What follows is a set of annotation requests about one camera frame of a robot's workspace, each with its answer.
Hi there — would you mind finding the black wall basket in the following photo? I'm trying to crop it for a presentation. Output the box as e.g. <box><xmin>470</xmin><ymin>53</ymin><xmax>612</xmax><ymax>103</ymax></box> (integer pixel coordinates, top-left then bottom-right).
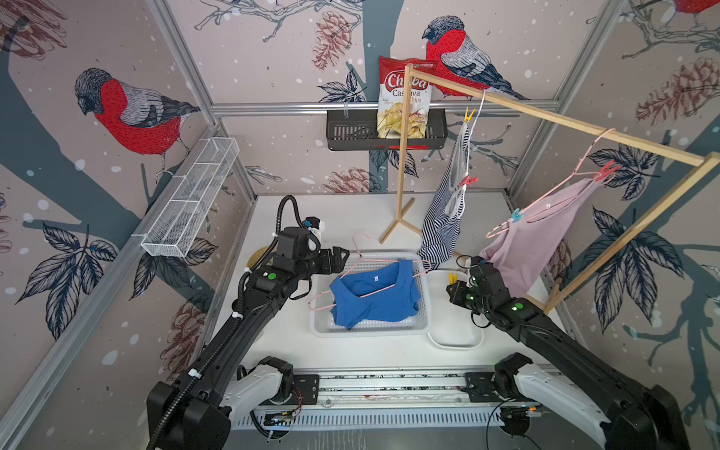
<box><xmin>326</xmin><ymin>109</ymin><xmax>448</xmax><ymax>151</ymax></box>

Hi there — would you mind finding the pink hanger with blue top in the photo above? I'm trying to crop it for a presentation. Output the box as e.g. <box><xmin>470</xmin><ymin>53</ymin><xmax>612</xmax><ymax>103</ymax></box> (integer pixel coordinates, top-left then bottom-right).
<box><xmin>307</xmin><ymin>232</ymin><xmax>402</xmax><ymax>311</ymax></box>

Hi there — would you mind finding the yellow bowl with buns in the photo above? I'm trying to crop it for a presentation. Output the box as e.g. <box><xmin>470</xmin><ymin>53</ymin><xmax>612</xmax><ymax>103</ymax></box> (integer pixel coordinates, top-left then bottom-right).
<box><xmin>247</xmin><ymin>247</ymin><xmax>276</xmax><ymax>271</ymax></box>

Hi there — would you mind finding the blue tank top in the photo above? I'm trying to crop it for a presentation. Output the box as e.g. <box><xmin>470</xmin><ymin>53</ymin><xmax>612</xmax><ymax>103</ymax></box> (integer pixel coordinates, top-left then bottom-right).
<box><xmin>331</xmin><ymin>260</ymin><xmax>421</xmax><ymax>330</ymax></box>

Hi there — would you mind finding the white plastic tray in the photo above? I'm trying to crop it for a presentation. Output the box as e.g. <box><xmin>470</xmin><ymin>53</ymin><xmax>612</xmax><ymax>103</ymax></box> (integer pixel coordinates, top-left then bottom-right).
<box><xmin>427</xmin><ymin>269</ymin><xmax>485</xmax><ymax>352</ymax></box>

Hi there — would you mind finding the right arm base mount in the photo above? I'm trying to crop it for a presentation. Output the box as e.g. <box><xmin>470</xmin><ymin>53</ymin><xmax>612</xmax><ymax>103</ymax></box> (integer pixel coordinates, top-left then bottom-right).
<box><xmin>461</xmin><ymin>371</ymin><xmax>532</xmax><ymax>403</ymax></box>

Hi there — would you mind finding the cassava chips bag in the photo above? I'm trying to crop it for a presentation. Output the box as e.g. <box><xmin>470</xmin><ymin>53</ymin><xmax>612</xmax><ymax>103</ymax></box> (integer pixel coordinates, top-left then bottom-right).
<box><xmin>377</xmin><ymin>56</ymin><xmax>432</xmax><ymax>139</ymax></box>

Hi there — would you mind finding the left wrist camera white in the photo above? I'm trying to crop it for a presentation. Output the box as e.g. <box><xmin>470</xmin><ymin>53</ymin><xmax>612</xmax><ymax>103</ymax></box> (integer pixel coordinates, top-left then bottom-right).
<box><xmin>304</xmin><ymin>216</ymin><xmax>326</xmax><ymax>241</ymax></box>

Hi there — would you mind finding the yellow clothespin on striped top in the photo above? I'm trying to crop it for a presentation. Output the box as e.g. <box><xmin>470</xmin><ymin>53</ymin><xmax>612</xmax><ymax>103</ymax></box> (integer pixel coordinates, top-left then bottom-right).
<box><xmin>463</xmin><ymin>108</ymin><xmax>476</xmax><ymax>122</ymax></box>

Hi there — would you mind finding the striped tank top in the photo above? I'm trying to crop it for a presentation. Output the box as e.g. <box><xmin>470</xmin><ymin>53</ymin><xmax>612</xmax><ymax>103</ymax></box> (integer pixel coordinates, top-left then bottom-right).
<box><xmin>418</xmin><ymin>144</ymin><xmax>462</xmax><ymax>270</ymax></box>

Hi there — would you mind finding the red clothespin on striped top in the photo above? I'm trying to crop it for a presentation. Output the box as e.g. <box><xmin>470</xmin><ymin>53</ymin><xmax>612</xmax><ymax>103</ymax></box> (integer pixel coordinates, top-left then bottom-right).
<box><xmin>459</xmin><ymin>175</ymin><xmax>478</xmax><ymax>188</ymax></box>

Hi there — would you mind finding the pink tank top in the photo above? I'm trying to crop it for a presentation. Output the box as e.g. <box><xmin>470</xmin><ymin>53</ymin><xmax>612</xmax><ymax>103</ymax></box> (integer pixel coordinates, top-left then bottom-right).
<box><xmin>480</xmin><ymin>178</ymin><xmax>604</xmax><ymax>297</ymax></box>

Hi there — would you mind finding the white hanger with striped top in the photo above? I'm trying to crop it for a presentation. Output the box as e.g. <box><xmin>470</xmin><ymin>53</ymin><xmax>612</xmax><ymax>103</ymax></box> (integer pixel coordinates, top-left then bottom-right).
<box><xmin>445</xmin><ymin>93</ymin><xmax>486</xmax><ymax>219</ymax></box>

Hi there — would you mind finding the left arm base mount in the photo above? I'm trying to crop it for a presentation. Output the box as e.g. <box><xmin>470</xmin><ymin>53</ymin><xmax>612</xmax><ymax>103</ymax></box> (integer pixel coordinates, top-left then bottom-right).
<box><xmin>261</xmin><ymin>374</ymin><xmax>320</xmax><ymax>408</ymax></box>

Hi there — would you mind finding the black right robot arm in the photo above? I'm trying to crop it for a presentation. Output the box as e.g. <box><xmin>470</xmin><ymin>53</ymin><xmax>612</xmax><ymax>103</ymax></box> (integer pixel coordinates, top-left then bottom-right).
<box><xmin>446</xmin><ymin>257</ymin><xmax>690</xmax><ymax>449</ymax></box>

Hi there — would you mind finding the white wire mesh shelf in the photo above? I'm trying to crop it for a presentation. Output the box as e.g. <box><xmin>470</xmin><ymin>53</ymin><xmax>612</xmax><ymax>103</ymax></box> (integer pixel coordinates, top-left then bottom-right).
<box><xmin>141</xmin><ymin>137</ymin><xmax>239</xmax><ymax>258</ymax></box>

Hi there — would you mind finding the wooden clothes rack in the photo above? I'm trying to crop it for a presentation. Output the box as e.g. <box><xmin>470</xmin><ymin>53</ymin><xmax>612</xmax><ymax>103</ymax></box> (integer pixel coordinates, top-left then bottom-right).
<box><xmin>402</xmin><ymin>64</ymin><xmax>719</xmax><ymax>313</ymax></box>

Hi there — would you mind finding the red clothespin on pink top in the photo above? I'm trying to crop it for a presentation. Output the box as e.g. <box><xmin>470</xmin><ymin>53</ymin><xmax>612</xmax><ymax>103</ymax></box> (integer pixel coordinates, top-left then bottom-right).
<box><xmin>594</xmin><ymin>159</ymin><xmax>623</xmax><ymax>183</ymax></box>

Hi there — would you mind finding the white perforated plastic basket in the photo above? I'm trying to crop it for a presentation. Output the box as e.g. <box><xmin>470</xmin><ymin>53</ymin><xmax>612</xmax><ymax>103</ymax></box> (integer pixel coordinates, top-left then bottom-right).
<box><xmin>309</xmin><ymin>252</ymin><xmax>431</xmax><ymax>338</ymax></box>

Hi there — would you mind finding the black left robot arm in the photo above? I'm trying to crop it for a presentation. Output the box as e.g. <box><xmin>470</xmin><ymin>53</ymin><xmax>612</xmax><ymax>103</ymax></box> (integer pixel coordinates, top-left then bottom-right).
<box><xmin>146</xmin><ymin>195</ymin><xmax>350</xmax><ymax>449</ymax></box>

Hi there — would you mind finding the teal clothespin on pink top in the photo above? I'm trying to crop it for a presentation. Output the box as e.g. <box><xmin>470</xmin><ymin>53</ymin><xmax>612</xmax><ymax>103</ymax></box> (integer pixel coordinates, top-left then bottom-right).
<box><xmin>509</xmin><ymin>208</ymin><xmax>524</xmax><ymax>223</ymax></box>

